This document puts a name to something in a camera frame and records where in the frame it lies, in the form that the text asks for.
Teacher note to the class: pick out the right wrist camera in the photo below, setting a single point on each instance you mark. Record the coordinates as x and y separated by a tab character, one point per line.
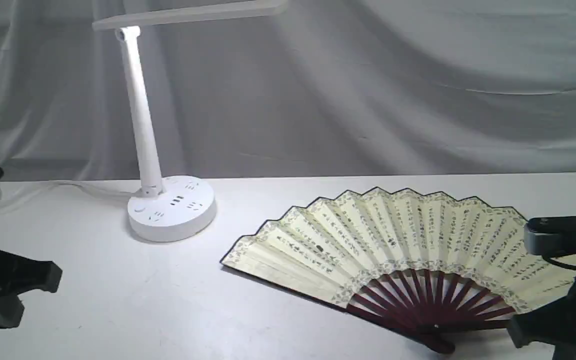
551	237

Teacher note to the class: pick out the white desk lamp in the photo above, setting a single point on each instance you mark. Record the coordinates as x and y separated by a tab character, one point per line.
168	209

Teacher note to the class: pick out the paper folding fan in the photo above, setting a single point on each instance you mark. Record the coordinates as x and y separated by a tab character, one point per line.
419	265

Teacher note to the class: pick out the grey backdrop curtain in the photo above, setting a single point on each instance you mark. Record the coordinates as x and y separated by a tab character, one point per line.
325	88

